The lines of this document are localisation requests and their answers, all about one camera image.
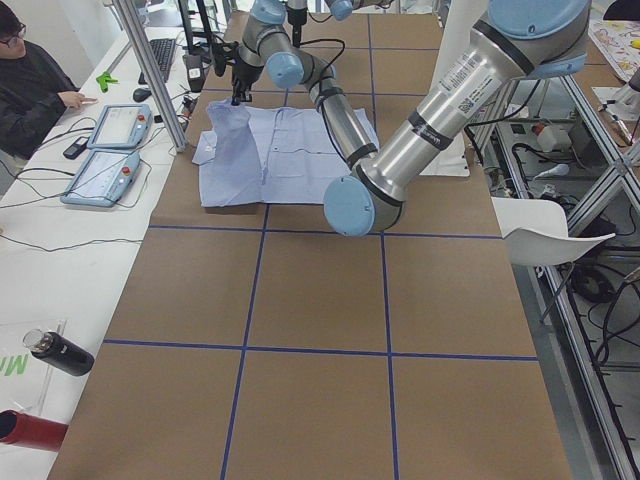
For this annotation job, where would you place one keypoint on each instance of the black water bottle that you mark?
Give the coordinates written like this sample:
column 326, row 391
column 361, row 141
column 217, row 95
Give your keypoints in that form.
column 59, row 352

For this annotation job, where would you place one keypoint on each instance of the lower blue teach pendant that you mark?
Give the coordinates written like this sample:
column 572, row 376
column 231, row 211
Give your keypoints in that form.
column 102, row 179

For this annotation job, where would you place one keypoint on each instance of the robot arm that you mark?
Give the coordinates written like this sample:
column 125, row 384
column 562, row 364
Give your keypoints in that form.
column 345, row 20
column 405, row 92

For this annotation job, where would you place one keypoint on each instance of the seated person in black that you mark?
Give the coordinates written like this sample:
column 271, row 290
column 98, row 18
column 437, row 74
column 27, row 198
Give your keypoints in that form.
column 35, row 91

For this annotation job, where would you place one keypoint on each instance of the blue teach pendant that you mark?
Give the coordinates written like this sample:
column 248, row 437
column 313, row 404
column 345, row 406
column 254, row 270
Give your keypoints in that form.
column 121, row 126
column 102, row 179

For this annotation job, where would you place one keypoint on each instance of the black smartphone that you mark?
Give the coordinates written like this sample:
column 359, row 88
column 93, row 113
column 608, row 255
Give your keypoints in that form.
column 74, row 150

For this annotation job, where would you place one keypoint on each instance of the aluminium frame post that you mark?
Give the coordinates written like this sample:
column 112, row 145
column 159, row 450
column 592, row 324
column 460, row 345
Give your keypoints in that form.
column 135, row 31

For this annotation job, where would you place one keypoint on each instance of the white plastic chair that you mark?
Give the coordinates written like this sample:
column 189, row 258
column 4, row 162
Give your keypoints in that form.
column 536, row 233

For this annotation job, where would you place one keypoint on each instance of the black monitor stand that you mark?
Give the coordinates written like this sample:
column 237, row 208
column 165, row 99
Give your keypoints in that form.
column 199, row 25

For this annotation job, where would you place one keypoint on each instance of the light blue striped shirt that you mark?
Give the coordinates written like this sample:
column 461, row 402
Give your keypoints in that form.
column 256, row 155

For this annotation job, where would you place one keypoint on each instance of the green plastic clamp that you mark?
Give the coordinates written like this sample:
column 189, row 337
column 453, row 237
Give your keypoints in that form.
column 104, row 80

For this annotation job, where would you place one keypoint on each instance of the black computer mouse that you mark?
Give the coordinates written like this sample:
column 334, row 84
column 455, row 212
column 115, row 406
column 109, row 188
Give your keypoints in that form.
column 141, row 94

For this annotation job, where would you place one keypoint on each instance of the upper blue teach pendant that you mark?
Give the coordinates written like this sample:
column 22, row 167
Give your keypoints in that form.
column 121, row 126

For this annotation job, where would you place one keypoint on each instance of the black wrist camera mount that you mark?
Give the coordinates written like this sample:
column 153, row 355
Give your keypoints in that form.
column 224, row 55

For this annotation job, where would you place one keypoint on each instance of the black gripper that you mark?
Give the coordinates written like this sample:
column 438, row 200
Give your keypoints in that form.
column 245, row 71

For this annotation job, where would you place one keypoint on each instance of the red cylinder bottle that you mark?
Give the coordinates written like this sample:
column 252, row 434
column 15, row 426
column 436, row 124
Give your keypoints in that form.
column 23, row 430

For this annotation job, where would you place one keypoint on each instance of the black keyboard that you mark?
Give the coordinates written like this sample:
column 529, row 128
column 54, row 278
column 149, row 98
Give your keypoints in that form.
column 163, row 50

